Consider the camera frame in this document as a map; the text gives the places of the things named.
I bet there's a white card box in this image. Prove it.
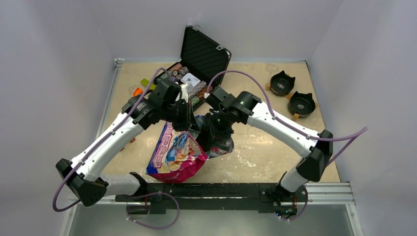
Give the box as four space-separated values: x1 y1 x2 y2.
180 73 201 88

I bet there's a black cat bowl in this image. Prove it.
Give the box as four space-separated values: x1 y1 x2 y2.
270 70 296 97
287 91 317 118

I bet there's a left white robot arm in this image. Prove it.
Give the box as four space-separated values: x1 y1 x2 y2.
56 80 193 207

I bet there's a near black cat bowl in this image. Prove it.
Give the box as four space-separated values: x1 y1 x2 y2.
287 91 317 118

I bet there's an orange toy piece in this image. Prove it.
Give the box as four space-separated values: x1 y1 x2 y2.
133 88 143 96

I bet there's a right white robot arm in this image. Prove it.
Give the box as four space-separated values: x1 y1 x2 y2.
197 87 333 200

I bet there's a wooden bowl stand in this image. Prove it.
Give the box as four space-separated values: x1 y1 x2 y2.
265 83 318 121

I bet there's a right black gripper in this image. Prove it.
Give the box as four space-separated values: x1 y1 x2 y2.
206 109 235 144

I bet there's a pink blue pet food bag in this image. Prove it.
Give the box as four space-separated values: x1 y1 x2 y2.
146 122 234 183

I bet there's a red yellow toy block car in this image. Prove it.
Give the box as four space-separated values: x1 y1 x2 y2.
120 138 136 151

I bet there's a black poker chip case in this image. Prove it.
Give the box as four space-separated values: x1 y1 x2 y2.
153 25 232 110

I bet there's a green toy piece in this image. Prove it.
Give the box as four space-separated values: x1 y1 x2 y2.
140 79 156 90

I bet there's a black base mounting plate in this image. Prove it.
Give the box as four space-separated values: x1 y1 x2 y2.
115 183 308 217

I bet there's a far black cat bowl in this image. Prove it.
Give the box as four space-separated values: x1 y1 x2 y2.
270 70 296 97

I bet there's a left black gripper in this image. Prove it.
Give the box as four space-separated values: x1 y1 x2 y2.
161 99 201 133

